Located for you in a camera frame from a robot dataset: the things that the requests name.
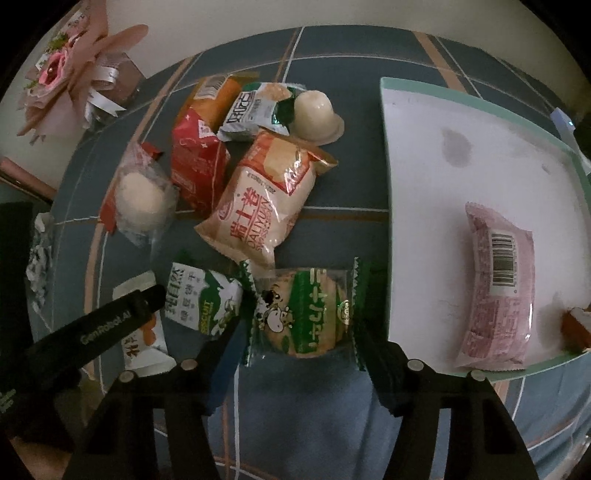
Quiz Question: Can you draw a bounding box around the green clear cracker packet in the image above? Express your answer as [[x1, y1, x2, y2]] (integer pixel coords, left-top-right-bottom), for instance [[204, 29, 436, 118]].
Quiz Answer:
[[240, 257, 370, 367]]

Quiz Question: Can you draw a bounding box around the red snack packet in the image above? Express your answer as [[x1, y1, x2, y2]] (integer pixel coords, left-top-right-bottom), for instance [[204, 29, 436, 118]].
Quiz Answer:
[[171, 108, 232, 220]]

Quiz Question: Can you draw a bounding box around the large beige snack packet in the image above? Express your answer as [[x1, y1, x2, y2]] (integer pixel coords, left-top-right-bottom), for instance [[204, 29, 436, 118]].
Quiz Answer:
[[194, 129, 339, 273]]

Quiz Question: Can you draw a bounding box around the pink snack packet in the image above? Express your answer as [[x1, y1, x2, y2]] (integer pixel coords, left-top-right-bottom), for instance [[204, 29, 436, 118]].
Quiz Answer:
[[452, 202, 536, 372]]

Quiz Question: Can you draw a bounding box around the green white biscuit packet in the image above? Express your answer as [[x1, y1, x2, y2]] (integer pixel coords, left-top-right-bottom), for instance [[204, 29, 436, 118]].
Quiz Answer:
[[164, 251, 245, 340]]

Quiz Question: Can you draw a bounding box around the orange cake packet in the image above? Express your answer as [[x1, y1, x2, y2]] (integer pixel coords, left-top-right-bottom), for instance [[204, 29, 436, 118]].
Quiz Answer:
[[185, 75, 243, 134]]

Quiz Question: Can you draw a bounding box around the brown box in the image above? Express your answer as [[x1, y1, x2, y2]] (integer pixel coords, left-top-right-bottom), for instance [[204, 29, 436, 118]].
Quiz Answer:
[[104, 53, 146, 125]]

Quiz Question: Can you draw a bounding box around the pink flower bouquet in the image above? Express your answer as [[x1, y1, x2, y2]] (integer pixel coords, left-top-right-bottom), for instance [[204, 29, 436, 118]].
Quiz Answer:
[[16, 0, 151, 137]]

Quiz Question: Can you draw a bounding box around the white green cracker packet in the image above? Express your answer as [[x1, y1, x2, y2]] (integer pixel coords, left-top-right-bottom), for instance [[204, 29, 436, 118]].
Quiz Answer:
[[217, 82, 308, 143]]

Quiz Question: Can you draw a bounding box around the white orange snack packet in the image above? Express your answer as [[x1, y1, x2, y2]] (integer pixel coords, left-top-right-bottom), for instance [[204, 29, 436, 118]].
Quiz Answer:
[[112, 272, 176, 377]]

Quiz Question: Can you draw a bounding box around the clear red round cake packet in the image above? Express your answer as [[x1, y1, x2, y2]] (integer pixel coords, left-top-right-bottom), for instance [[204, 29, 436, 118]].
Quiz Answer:
[[99, 141, 181, 247]]

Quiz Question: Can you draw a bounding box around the blue plaid cloth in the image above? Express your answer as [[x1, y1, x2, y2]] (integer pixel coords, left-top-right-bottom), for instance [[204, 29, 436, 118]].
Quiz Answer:
[[28, 25, 591, 480]]

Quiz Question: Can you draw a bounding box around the white jelly cup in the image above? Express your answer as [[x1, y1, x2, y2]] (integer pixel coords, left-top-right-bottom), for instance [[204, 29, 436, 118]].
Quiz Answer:
[[288, 90, 346, 147]]

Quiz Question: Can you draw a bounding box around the crumpled clear plastic bag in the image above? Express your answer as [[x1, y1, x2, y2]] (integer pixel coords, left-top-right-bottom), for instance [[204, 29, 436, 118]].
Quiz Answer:
[[25, 212, 58, 310]]

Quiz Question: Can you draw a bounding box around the white tray with green rim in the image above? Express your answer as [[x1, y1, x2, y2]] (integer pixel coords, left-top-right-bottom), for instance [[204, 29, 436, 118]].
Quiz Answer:
[[379, 76, 591, 381]]

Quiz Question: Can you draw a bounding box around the light blue object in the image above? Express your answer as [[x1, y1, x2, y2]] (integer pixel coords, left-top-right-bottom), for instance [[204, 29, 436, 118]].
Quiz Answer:
[[551, 107, 578, 144]]

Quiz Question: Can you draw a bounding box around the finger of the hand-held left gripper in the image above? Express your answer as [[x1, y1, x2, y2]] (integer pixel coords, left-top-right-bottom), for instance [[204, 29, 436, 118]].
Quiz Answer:
[[130, 284, 168, 325]]

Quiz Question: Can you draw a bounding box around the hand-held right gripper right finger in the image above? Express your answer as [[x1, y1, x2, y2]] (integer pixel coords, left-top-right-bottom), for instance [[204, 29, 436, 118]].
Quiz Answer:
[[355, 318, 539, 480]]

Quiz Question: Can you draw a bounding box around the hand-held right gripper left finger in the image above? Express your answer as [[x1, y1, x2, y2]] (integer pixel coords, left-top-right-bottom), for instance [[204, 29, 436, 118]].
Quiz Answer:
[[62, 314, 247, 480]]

